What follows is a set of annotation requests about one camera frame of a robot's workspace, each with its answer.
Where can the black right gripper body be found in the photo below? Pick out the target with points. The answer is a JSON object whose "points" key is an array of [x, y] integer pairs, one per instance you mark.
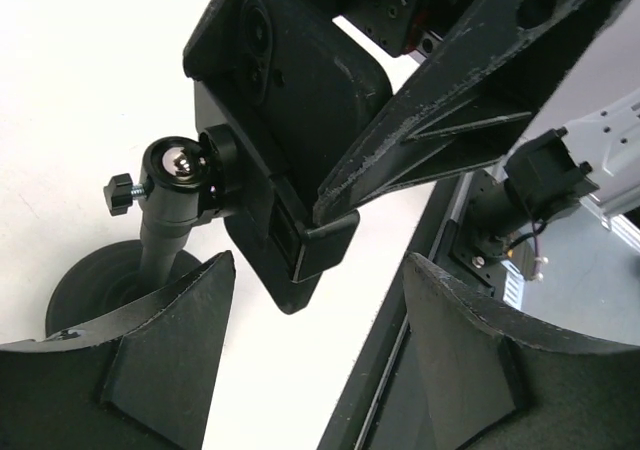
{"points": [[399, 26]]}

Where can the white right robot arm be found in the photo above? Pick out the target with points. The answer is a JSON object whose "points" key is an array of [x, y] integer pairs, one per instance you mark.
{"points": [[543, 179]]}

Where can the black cased smartphone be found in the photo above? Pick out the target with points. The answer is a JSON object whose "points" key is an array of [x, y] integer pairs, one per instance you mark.
{"points": [[314, 88]]}

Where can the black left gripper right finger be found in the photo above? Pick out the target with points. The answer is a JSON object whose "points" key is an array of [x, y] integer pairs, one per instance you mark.
{"points": [[497, 378]]}

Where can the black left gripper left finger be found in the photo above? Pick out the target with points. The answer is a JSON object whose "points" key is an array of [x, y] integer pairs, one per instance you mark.
{"points": [[139, 377]]}

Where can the black clamp phone stand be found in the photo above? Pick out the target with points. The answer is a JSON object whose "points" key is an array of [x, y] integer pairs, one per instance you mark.
{"points": [[233, 171]]}

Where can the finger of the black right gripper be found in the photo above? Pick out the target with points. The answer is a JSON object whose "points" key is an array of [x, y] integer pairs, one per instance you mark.
{"points": [[468, 103]]}

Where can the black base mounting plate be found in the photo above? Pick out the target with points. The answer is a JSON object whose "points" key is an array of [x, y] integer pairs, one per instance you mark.
{"points": [[383, 404]]}

